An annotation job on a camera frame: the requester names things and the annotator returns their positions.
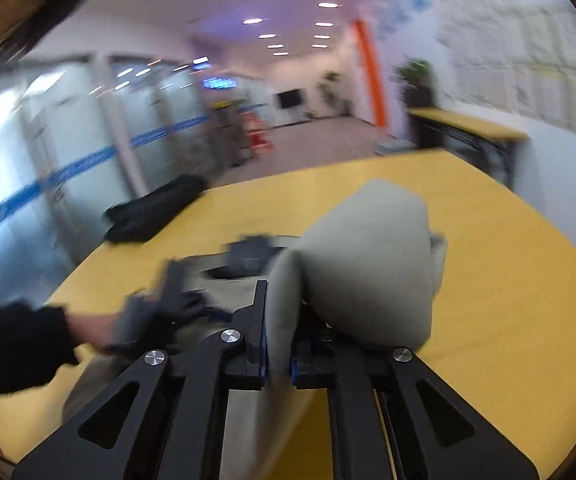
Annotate beige and black jacket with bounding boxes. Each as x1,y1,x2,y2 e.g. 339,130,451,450
62,178,450,480

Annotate person's black sleeve forearm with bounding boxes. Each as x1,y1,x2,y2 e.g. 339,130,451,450
0,301,78,394

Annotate person's left hand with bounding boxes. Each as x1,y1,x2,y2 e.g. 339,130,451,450
65,311,118,352

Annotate folded black garment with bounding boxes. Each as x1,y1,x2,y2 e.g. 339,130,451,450
104,174,209,244

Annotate sunflower pot on stand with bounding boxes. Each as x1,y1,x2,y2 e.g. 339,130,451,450
211,101,249,168

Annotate red boxes stack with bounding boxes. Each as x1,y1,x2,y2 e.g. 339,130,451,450
241,110,274,156

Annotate grey plastic stool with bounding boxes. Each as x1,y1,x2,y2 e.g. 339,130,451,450
373,138,416,156

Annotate tall corner plant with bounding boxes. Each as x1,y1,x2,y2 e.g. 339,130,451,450
317,70,352,117

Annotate narrow yellow side table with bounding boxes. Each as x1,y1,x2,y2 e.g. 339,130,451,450
407,107,530,190

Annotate orange door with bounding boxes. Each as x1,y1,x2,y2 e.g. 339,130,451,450
352,20,389,130

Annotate potted green plant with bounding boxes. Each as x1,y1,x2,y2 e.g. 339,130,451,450
395,58,437,108

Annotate black wall television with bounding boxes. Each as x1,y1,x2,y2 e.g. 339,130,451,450
276,89,303,110

